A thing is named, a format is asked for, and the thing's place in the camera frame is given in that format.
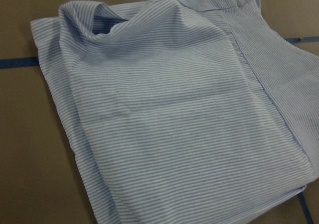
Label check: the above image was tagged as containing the light blue striped shirt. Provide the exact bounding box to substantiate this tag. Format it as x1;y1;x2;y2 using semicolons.
30;0;319;224

